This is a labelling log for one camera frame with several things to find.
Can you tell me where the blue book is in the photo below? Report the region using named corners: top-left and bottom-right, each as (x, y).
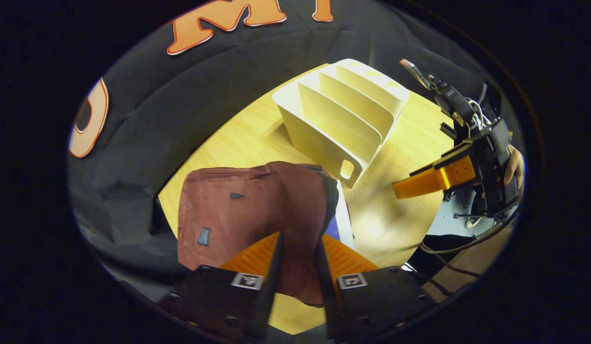
top-left (324, 182), bottom-right (356, 250)

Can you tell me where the white cable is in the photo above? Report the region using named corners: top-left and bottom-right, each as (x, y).
top-left (467, 98), bottom-right (492, 127)

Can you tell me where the maroon schoolbag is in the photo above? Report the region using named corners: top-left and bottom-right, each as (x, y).
top-left (177, 161), bottom-right (340, 306)

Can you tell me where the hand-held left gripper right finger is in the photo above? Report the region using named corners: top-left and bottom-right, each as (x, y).
top-left (316, 234), bottom-right (437, 342)

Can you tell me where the black cable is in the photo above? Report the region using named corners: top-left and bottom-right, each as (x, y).
top-left (419, 205), bottom-right (521, 255)

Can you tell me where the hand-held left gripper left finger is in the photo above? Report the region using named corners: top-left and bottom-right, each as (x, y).
top-left (157, 232), bottom-right (284, 342)

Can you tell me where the white bookshelf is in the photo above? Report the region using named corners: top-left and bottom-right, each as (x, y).
top-left (273, 58), bottom-right (411, 188)

